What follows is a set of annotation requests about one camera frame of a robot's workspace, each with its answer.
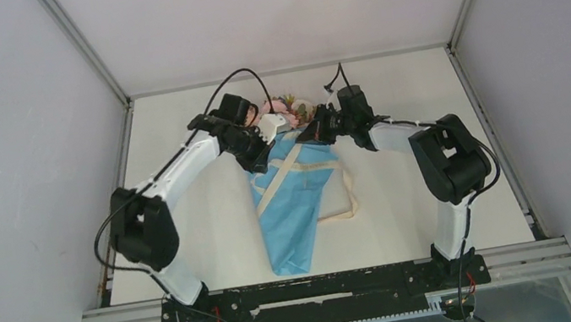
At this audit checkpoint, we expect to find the right base circuit board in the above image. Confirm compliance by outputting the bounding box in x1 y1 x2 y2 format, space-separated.
440 294 476 310

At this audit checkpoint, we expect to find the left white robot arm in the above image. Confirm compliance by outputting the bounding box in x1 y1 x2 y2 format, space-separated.
108 94 287 322

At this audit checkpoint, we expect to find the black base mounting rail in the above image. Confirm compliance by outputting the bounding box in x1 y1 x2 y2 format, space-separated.
160 252 492 322

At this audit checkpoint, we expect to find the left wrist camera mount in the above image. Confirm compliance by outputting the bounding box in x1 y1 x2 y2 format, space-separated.
257 113 291 144

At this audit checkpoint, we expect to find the cream braided rope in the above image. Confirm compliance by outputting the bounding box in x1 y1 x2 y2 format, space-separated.
247 135 361 234

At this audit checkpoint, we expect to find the fake pink flower bouquet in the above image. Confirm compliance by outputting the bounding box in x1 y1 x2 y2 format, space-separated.
245 95 317 129

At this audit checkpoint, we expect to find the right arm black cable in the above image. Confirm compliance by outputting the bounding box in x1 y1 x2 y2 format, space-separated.
319 41 525 322

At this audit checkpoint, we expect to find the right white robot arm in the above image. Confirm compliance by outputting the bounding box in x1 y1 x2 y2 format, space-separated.
296 85 499 287

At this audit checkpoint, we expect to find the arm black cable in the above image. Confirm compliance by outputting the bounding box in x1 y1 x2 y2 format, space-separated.
319 41 525 322
71 63 307 322

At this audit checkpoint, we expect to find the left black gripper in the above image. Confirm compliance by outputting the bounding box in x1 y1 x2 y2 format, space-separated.
223 123 280 179

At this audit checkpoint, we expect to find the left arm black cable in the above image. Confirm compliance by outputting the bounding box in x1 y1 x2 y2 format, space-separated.
71 63 307 322

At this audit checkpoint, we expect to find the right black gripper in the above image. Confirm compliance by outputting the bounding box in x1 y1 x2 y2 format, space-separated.
291 99 357 150

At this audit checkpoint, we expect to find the blue wrapping paper sheet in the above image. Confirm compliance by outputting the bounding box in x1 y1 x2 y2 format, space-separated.
247 129 354 276

